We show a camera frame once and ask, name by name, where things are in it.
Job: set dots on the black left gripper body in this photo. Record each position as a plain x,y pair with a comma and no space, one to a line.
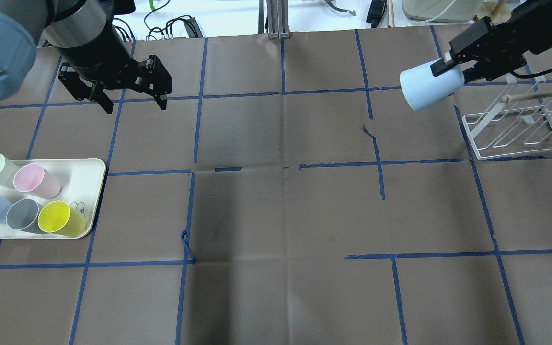
95,53

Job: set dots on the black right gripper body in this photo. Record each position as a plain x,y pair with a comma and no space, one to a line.
520,33

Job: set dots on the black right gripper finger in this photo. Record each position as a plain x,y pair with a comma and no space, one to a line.
471,74
441,66

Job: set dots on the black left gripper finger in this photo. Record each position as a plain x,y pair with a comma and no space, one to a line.
161,100
100,98

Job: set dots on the light blue plastic cup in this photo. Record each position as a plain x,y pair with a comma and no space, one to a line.
422,89

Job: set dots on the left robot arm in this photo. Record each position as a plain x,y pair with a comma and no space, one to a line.
94,56

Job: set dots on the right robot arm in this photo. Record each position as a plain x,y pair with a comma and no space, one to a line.
547,23

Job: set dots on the pink plastic cup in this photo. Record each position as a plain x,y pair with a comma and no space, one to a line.
34,179

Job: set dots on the yellow plastic cup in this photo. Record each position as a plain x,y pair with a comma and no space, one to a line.
57,217

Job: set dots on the grey plastic cup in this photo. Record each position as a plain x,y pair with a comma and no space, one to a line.
23,216

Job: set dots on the wooden rack dowel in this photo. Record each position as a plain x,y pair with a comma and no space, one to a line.
523,97

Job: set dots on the cream serving tray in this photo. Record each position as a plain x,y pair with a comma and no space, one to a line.
81,185

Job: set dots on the white wire cup rack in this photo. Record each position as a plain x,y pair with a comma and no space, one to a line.
520,128

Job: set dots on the aluminium frame post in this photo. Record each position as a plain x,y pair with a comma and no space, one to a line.
273,19

